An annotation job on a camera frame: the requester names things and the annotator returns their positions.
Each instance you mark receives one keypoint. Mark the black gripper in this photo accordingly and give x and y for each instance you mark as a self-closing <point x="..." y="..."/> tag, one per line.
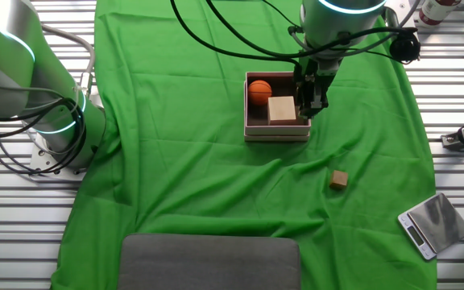
<point x="312" y="76"/>

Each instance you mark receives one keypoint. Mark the large wooden block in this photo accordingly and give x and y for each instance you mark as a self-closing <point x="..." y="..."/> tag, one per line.
<point x="282" y="110"/>

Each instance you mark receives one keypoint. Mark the orange mini basketball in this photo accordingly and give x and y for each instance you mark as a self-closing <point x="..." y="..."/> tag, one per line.
<point x="259" y="92"/>

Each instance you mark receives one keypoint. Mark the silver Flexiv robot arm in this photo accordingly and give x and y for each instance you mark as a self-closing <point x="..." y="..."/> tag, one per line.
<point x="55" y="100"/>

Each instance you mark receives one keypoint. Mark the pink gift box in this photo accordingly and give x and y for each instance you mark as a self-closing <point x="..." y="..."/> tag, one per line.
<point x="276" y="129"/>

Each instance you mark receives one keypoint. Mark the small wooden cube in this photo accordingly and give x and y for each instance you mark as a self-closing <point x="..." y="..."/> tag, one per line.
<point x="338" y="180"/>

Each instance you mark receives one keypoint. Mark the green cloth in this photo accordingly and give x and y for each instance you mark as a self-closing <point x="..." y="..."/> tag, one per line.
<point x="195" y="161"/>

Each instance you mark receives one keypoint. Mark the red and white can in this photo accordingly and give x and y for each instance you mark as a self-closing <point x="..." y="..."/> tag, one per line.
<point x="433" y="12"/>

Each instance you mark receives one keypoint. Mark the silver digital kitchen scale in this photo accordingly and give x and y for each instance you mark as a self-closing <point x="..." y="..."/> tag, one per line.
<point x="437" y="221"/>

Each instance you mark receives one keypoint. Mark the grey cushion pad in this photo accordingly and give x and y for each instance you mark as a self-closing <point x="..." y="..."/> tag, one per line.
<point x="208" y="262"/>

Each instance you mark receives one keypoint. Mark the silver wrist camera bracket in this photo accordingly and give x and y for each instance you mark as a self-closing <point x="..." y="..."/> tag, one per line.
<point x="391" y="16"/>

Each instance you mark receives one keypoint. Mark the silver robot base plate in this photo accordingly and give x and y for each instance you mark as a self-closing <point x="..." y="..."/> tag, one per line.
<point x="38" y="155"/>

